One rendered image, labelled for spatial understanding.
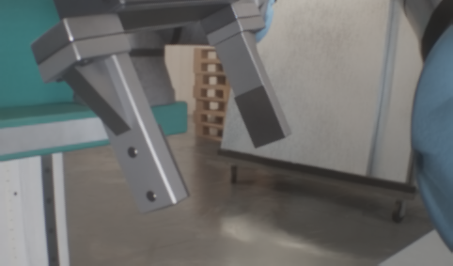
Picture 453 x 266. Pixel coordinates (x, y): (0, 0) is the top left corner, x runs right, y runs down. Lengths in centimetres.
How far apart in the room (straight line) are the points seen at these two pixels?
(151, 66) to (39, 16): 23
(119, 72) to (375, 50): 308
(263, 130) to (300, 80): 319
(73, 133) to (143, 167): 59
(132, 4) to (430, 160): 17
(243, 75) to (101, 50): 15
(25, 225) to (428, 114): 100
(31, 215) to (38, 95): 24
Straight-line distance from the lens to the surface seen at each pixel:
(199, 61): 609
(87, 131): 87
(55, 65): 26
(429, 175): 18
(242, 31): 38
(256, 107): 38
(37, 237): 110
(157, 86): 95
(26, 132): 81
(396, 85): 326
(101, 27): 27
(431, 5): 20
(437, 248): 98
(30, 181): 106
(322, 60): 350
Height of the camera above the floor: 98
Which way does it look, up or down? 8 degrees down
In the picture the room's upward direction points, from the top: 1 degrees clockwise
